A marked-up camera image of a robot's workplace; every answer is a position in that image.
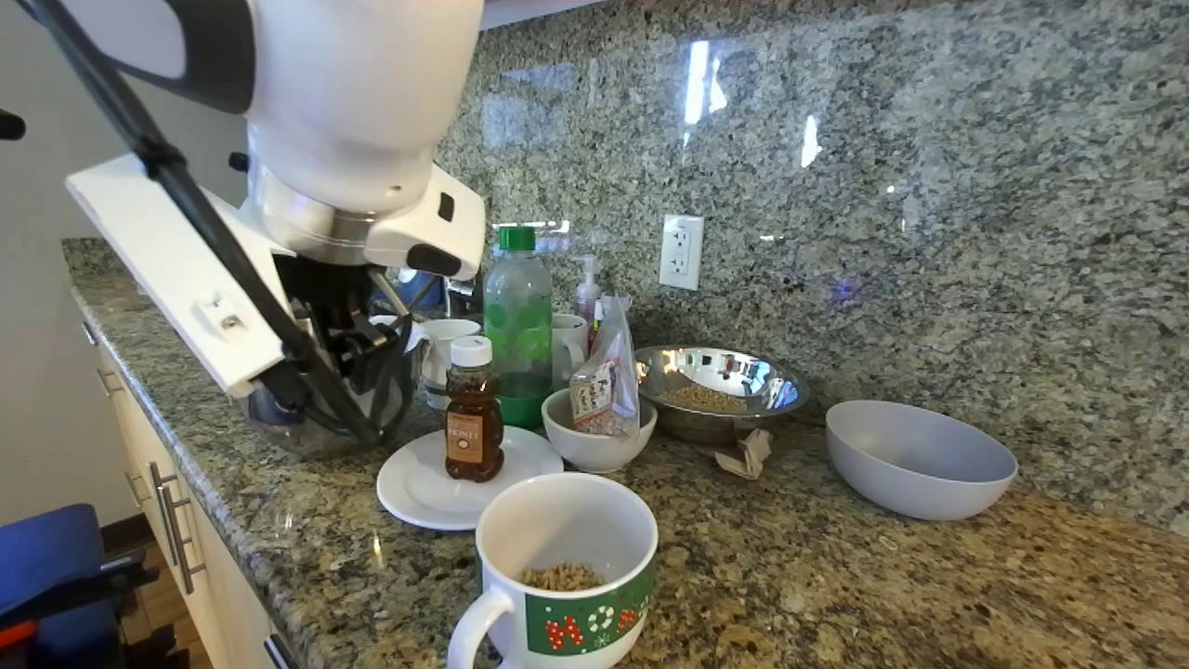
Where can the white Christmas mug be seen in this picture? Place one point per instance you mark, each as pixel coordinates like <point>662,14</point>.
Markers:
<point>564,533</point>

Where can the green plastic bottle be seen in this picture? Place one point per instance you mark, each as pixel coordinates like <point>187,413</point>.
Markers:
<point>519,320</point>

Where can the shiny silver bowl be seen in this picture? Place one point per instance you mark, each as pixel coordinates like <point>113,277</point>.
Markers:
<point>720,385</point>

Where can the small white bowl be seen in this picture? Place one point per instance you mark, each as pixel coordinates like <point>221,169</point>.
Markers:
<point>595,450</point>

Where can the grey bowl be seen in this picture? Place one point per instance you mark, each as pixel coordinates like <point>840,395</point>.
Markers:
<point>916,465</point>

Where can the crumpled brown paper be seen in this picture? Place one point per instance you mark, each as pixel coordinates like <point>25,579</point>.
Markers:
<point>748,455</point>

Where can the white wrist mount plate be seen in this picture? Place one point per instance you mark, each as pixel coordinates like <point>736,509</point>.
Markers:
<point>161,261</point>

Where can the white wall outlet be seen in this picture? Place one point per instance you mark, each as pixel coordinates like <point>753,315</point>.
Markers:
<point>683,251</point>

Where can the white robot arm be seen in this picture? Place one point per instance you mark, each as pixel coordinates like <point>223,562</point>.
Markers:
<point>358,99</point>

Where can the brown honey bottle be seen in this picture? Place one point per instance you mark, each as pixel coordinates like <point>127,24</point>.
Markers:
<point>475,428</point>

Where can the blue sponge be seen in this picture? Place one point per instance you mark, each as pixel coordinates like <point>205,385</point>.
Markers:
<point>430,293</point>

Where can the clear snack packet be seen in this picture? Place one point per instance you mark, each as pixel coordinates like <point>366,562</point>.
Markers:
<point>606,385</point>

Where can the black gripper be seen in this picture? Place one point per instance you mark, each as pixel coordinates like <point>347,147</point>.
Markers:
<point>353,359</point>

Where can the black knob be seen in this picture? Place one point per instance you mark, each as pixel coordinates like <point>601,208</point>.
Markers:
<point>9,125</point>

